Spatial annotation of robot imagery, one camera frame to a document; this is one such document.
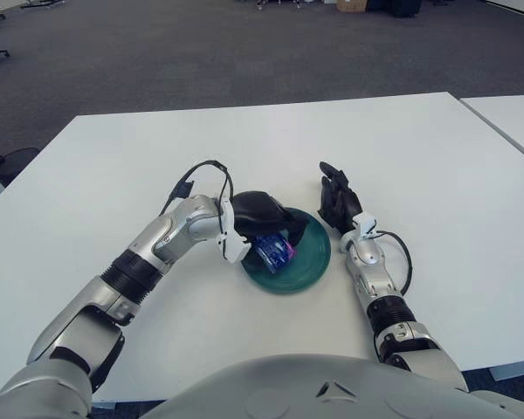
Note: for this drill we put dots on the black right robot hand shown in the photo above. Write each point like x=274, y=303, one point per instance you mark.
x=338, y=201

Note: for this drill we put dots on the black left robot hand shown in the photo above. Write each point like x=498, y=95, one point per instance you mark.
x=257, y=214

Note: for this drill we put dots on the blue gum pack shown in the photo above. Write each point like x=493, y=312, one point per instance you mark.
x=275, y=253

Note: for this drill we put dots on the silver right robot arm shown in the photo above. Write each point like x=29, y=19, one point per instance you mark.
x=371, y=275

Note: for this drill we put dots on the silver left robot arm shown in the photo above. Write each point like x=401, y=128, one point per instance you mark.
x=113, y=283

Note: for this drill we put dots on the green round plate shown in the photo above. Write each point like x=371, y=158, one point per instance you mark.
x=314, y=257

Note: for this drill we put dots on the grey robot torso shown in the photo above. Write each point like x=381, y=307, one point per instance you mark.
x=288, y=393

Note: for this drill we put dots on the brown cardboard box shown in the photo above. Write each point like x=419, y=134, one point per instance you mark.
x=351, y=5

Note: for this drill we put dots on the black bin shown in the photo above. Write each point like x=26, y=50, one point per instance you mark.
x=395, y=8

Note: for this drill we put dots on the wheeled rack base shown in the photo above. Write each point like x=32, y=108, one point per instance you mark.
x=281, y=3

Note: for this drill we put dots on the black mesh chair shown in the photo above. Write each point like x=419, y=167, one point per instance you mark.
x=17, y=159

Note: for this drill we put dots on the black floor stand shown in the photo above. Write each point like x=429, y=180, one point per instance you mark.
x=43, y=4

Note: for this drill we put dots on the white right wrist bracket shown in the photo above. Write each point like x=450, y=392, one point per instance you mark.
x=367, y=223

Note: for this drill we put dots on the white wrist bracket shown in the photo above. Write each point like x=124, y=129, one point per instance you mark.
x=233, y=249
x=367, y=223

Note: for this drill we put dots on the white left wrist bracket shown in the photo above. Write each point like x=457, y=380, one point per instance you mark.
x=233, y=249

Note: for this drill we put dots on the grey table frame beam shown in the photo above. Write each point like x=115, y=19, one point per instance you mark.
x=517, y=370

